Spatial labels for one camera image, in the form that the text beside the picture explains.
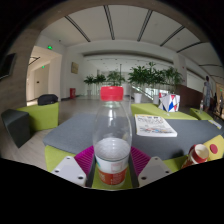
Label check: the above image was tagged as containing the group of potted plants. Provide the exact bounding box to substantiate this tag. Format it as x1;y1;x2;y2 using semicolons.
83;61;185;103

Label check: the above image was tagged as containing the colourful printed magazine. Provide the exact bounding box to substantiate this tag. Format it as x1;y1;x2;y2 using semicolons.
134;114;178;138

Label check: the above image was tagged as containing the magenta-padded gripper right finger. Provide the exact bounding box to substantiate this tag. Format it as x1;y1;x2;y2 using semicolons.
129;146;174;189

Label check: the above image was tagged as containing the green cube seat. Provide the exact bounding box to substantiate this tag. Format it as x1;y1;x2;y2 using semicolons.
16;101;60;132

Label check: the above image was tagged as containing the small green table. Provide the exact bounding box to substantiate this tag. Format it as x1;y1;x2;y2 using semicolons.
189;107;215;121

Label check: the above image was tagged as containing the black bag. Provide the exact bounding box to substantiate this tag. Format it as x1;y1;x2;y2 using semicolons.
37;93;59;106

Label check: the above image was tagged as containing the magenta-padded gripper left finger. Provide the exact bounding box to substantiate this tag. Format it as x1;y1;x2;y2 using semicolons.
51;145;97;188

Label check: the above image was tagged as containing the white red blue polyhedron box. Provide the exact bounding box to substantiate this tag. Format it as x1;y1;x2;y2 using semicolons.
157;93;181;113

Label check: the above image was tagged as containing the black wall screen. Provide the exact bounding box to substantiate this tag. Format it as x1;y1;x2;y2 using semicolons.
0;53;18;81

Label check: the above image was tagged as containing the person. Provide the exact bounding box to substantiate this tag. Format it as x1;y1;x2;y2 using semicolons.
201;75;213;113

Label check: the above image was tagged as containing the framed wall picture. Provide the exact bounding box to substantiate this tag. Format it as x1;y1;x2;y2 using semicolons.
70;61;80;75

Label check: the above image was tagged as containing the dark grey cube seat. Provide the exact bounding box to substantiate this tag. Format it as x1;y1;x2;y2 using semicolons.
0;108;32;149

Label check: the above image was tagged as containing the long green table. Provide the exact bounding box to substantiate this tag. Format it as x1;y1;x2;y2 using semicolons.
130;102;199;121

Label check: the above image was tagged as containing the red and white paper cup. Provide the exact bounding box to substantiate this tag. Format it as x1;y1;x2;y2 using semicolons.
181;143;210;170

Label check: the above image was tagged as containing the white and yellow booklet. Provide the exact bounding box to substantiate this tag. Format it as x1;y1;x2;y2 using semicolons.
208;119;223;130

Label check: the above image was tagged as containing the clear water bottle red cap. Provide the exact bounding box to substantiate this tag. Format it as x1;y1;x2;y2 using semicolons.
92;85;133;188

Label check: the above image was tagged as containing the flat round red coaster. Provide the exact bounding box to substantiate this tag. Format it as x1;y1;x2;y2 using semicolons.
209;143;220;155

